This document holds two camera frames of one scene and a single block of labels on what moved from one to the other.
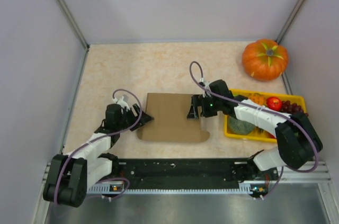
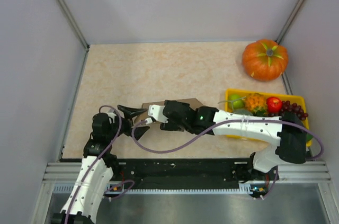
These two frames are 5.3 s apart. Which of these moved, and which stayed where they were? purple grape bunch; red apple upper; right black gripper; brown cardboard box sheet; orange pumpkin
Moved: brown cardboard box sheet; right black gripper
Stayed: purple grape bunch; red apple upper; orange pumpkin
